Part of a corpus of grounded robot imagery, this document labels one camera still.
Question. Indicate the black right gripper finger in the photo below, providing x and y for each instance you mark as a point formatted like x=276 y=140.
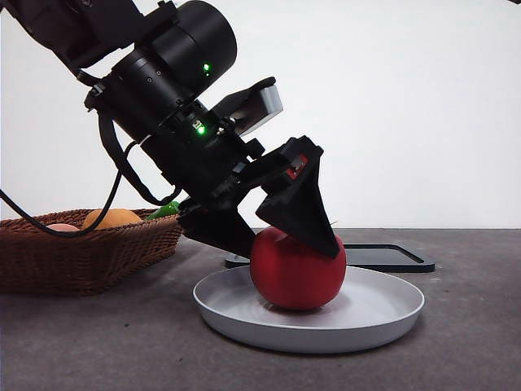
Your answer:
x=515 y=1

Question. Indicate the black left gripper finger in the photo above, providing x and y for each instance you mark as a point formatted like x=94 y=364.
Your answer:
x=305 y=216
x=220 y=232

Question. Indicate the red tomato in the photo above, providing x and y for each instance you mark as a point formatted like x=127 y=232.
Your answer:
x=293 y=277

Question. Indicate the green pepper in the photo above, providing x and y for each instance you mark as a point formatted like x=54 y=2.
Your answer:
x=163 y=212

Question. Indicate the black rectangular tray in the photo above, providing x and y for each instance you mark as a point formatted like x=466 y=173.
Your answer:
x=382 y=256

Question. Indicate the orange round fruit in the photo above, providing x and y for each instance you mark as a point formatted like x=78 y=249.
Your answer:
x=118 y=218

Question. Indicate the white round plate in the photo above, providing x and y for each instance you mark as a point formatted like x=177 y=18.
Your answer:
x=366 y=317

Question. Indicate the brown wicker basket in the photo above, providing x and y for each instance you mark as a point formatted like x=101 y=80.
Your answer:
x=81 y=264

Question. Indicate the pink peach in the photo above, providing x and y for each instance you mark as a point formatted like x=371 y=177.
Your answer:
x=63 y=228

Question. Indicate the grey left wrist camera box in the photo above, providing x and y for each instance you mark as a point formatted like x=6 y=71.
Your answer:
x=264 y=106

